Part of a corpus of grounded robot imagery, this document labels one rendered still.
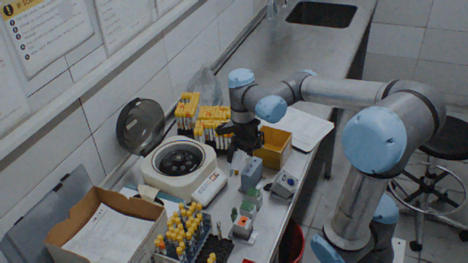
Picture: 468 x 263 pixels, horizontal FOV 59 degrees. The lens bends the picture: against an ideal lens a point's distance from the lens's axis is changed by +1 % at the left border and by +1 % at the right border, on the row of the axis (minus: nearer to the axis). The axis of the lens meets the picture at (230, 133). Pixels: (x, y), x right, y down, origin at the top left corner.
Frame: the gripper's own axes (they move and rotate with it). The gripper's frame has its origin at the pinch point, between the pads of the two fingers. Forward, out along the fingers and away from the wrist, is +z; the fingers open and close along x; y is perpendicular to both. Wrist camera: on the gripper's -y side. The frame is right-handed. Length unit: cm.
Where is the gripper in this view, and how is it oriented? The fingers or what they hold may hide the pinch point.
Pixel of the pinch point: (241, 163)
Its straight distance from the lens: 138.7
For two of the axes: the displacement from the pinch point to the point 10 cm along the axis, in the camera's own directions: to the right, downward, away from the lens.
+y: 8.2, 3.1, -4.9
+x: 5.7, -5.4, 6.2
